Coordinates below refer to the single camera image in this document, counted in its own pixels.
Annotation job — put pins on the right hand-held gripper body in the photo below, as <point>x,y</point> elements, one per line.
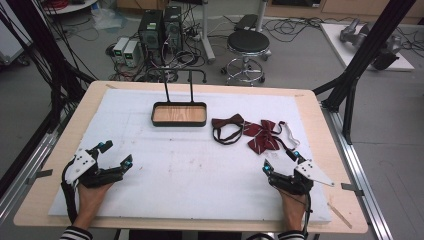
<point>310,171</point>

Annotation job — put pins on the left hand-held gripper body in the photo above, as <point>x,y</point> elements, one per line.
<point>81,163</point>

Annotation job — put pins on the dark reddish-brown bow tie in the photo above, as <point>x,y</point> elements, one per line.
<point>230,120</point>

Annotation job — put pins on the person's left hand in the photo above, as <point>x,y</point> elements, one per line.
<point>90,200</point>

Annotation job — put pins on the person's right hand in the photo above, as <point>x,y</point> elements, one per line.
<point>295,210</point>

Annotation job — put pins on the red striped bow tie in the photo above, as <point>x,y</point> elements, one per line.
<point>263,135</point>

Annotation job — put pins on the thin wooden stick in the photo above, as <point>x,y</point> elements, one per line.
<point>340,216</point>

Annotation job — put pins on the white foam mat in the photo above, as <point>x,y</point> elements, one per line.
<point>186,173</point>

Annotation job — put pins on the white power supply unit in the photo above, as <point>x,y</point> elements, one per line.
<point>131,53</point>
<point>120,48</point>

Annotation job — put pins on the black round stool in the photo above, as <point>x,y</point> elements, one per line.
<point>248,41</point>

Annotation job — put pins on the white floor board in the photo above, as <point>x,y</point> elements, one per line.
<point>333,36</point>

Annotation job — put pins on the black computer tower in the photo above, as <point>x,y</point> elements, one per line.
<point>173,26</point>
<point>150,30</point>

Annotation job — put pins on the clear plastic bag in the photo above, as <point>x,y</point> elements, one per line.
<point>108,18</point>

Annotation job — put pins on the black flat floor box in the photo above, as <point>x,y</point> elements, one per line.
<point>246,22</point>

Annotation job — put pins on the round white table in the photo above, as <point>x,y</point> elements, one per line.
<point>71,7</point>

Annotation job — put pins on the grey desk leg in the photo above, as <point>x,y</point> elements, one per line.
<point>207,36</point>

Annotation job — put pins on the grey metal bracket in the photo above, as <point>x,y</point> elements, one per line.
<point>352,188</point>
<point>39,175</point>

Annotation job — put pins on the aluminium rail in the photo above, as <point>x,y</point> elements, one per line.
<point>360,166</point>
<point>23,180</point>

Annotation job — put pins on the wooden tray with black frame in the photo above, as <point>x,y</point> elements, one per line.
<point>179,114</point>

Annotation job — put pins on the black frame post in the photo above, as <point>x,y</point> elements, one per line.
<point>370,50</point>
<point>43,50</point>

